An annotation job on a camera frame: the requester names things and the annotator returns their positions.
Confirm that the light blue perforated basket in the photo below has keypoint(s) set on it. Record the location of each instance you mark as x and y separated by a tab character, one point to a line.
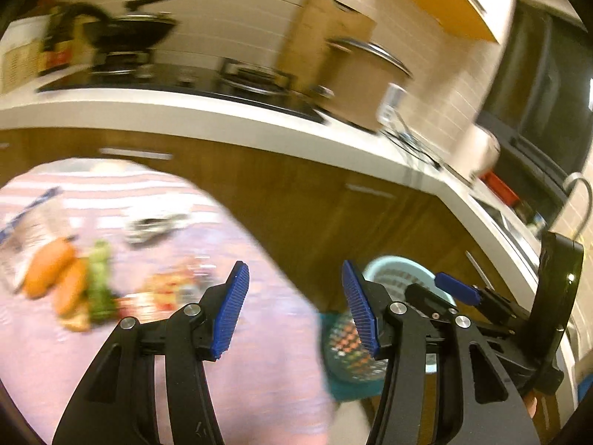
394	269

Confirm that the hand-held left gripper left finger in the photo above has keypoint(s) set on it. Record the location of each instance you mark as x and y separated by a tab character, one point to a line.
230	315

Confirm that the white electric kettle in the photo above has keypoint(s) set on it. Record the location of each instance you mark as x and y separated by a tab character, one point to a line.
477	153

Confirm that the black gas stove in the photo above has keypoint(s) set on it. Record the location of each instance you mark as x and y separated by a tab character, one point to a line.
185	85

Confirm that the steel sink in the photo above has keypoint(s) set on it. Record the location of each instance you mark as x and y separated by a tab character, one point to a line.
505	222

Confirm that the colourful snack packet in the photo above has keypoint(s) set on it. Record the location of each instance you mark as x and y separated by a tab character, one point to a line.
176	287

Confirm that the white cardboard box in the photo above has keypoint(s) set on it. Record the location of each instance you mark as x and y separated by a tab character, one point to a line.
21	55

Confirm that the red plastic container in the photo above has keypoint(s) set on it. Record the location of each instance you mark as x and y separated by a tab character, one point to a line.
500	190

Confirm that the black wok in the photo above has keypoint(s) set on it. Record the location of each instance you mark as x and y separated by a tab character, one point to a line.
134	28

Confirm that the white blue-edged paper packet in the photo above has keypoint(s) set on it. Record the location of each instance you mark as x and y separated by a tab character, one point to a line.
32	231

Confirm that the wooden cabinet door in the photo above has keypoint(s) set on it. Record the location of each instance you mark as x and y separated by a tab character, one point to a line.
370	222
463	236
231	162

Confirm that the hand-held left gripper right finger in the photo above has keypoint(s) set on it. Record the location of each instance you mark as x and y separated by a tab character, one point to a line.
362	315

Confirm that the wooden cutting board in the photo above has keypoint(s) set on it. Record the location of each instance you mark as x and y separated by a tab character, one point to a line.
319	32

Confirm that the brown rice cooker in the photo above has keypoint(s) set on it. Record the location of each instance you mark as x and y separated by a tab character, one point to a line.
361	88

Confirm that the black burner grate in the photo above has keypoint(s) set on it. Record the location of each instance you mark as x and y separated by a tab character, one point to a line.
255	76
120	62

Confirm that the steel faucet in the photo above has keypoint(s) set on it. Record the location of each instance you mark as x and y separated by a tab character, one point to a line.
581	185

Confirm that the dark sauce bottle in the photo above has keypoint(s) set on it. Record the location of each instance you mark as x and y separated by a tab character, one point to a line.
58	46

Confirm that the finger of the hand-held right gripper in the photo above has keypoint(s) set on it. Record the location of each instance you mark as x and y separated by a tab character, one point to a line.
426	301
456	287

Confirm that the pink floral cloth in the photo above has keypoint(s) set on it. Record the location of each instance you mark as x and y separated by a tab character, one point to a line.
268	380

